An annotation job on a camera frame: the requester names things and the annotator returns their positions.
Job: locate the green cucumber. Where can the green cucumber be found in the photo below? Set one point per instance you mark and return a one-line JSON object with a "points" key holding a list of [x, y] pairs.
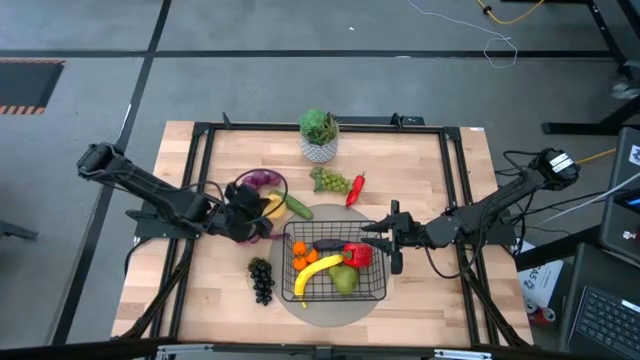
{"points": [[297, 206]]}

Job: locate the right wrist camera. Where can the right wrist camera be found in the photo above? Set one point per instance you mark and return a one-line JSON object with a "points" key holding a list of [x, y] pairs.
{"points": [[396, 262]]}

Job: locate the black hazard-striped floor mat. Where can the black hazard-striped floor mat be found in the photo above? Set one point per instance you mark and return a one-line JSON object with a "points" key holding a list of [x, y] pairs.
{"points": [[27, 82]]}

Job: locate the black desk frame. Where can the black desk frame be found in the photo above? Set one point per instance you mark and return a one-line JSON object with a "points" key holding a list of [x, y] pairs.
{"points": [[590, 126]]}

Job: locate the red bell pepper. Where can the red bell pepper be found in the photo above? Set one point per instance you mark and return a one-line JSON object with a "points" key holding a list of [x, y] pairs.
{"points": [[359, 255]]}

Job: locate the yellow bell pepper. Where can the yellow bell pepper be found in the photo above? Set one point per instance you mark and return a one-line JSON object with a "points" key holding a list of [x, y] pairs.
{"points": [[277, 207]]}

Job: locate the green grape bunch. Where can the green grape bunch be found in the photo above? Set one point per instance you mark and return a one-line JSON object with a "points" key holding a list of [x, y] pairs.
{"points": [[332, 181]]}

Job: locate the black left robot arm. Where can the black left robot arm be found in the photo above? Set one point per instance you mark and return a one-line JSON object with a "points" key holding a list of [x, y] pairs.
{"points": [[150, 187]]}

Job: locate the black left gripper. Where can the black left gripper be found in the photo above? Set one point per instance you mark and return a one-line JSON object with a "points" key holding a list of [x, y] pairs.
{"points": [[242, 212]]}

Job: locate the black chair base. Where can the black chair base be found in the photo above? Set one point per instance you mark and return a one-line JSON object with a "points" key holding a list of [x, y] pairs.
{"points": [[17, 231]]}

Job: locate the potted succulent in white pot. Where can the potted succulent in white pot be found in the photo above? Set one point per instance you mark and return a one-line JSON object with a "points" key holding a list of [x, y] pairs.
{"points": [[319, 150]]}

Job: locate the black laptop keyboard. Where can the black laptop keyboard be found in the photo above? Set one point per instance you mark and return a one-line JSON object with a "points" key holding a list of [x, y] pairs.
{"points": [[605, 320]]}

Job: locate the person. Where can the person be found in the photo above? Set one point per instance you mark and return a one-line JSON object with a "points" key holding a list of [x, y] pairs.
{"points": [[627, 90]]}

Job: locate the orange tangerine cluster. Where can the orange tangerine cluster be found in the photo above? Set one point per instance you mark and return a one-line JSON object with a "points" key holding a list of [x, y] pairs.
{"points": [[300, 248]]}

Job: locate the black metal table frame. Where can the black metal table frame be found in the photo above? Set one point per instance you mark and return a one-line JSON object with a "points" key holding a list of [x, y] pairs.
{"points": [[325, 127]]}

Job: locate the yellow banana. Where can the yellow banana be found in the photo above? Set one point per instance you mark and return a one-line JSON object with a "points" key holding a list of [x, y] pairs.
{"points": [[315, 270]]}

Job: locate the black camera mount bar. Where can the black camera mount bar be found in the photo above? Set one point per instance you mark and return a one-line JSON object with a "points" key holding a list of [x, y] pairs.
{"points": [[100, 347]]}

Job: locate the white printed box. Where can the white printed box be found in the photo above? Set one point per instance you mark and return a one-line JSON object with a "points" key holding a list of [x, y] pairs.
{"points": [[537, 280]]}

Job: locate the red chili pepper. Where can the red chili pepper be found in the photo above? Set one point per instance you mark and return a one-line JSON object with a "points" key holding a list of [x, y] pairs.
{"points": [[355, 190]]}

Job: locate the red and white cans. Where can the red and white cans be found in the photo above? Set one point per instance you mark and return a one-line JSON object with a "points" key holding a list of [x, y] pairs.
{"points": [[542, 312]]}

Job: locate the purple grape bunch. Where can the purple grape bunch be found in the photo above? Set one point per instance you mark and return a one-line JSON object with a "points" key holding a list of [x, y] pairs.
{"points": [[262, 179]]}

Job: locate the round grey placemat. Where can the round grey placemat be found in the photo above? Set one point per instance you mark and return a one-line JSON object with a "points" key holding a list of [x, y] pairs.
{"points": [[325, 315]]}

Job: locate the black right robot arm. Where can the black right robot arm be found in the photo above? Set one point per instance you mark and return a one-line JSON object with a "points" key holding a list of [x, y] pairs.
{"points": [[490, 210]]}

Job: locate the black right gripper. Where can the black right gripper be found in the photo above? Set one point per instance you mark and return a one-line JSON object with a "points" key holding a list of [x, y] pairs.
{"points": [[410, 231]]}

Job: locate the small dark purple eggplant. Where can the small dark purple eggplant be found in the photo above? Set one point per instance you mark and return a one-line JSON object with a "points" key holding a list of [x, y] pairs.
{"points": [[327, 245]]}

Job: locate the black grape bunch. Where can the black grape bunch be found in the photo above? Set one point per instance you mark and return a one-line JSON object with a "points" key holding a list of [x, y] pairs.
{"points": [[262, 282]]}

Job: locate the green pear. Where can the green pear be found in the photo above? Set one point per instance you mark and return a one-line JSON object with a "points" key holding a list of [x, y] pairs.
{"points": [[344, 280]]}

